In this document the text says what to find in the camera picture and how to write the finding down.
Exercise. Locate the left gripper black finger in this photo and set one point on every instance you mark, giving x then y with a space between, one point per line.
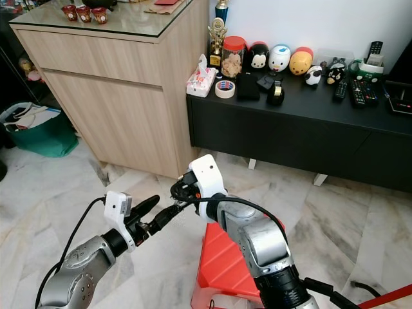
147 206
166 217

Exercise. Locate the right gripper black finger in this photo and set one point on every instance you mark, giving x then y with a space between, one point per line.
179 185
181 196

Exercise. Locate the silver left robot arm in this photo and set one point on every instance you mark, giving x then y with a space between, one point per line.
84 283

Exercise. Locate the red plastic stool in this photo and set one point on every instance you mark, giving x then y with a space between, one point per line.
222 270

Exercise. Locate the light wooden cabinet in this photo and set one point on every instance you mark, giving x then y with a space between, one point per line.
122 109

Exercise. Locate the white tape roll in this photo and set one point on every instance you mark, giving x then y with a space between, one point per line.
218 89

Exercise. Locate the pink tissue box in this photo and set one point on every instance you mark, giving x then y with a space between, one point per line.
201 80

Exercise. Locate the black pouch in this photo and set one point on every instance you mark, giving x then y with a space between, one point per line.
248 89

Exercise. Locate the green bag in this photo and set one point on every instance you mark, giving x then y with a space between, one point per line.
51 141

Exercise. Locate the black low cabinet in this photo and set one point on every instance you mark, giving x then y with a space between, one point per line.
296 141

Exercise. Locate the black tape dispenser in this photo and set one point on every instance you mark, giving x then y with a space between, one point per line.
275 95

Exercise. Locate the small black box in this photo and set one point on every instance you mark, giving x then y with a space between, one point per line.
265 82

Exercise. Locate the clear jar with red lid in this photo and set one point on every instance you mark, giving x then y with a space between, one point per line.
233 58

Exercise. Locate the black and white plush toy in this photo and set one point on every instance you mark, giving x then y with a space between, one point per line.
258 59

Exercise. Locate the white and blue plush toy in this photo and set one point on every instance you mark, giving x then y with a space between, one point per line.
279 60

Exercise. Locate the yellow and red plush toy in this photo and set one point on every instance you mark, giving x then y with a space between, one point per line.
300 62

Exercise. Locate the small panda plush toy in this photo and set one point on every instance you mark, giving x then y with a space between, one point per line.
313 75

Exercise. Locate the blue and gold trophy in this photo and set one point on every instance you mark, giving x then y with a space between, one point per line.
223 11

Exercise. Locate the slim black remote control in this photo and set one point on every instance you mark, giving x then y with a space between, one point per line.
342 90

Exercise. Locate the red packet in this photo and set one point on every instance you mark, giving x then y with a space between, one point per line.
167 2

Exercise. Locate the small black plush toy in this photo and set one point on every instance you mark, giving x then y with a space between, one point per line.
335 73

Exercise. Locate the small red patterned cup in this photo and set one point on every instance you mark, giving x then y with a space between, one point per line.
68 14
99 15
83 15

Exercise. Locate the black display shelf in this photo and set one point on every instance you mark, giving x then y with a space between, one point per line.
9 64

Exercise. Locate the wide black remote control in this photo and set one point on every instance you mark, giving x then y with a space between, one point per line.
364 93

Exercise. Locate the black teapot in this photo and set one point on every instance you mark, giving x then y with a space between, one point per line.
100 3

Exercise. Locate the green remote holder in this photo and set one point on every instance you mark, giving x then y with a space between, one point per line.
364 76

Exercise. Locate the upright black remote control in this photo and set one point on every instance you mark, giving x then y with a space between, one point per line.
375 50

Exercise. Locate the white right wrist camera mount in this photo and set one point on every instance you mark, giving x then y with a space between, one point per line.
209 174

